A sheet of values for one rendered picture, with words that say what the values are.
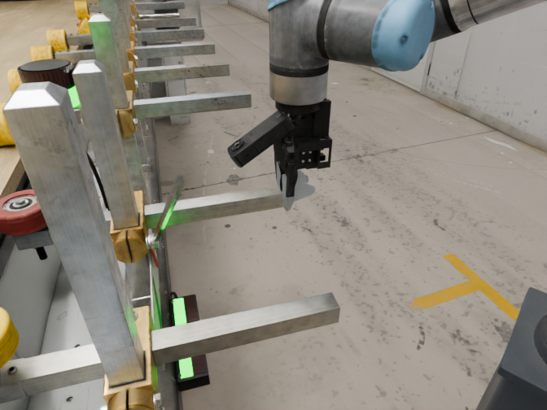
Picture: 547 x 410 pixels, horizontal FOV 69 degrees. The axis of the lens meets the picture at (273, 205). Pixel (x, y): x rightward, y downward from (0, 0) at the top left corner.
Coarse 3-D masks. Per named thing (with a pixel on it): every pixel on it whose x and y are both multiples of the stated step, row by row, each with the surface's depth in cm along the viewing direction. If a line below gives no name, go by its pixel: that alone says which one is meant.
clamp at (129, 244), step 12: (144, 204) 69; (144, 216) 66; (132, 228) 61; (144, 228) 62; (120, 240) 59; (132, 240) 60; (144, 240) 61; (120, 252) 60; (132, 252) 61; (144, 252) 61
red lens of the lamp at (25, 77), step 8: (24, 72) 46; (32, 72) 46; (40, 72) 46; (48, 72) 46; (56, 72) 47; (64, 72) 48; (24, 80) 47; (32, 80) 46; (40, 80) 46; (48, 80) 47; (56, 80) 47; (64, 80) 48; (72, 80) 49
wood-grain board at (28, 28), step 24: (0, 24) 186; (24, 24) 186; (48, 24) 186; (72, 24) 186; (0, 48) 147; (24, 48) 147; (72, 48) 147; (0, 72) 120; (0, 96) 103; (0, 168) 71; (24, 168) 76; (0, 192) 64
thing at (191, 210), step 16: (240, 192) 72; (256, 192) 72; (272, 192) 72; (144, 208) 67; (160, 208) 67; (176, 208) 67; (192, 208) 68; (208, 208) 69; (224, 208) 70; (240, 208) 71; (256, 208) 72; (272, 208) 72; (176, 224) 69; (16, 240) 62; (32, 240) 63; (48, 240) 63
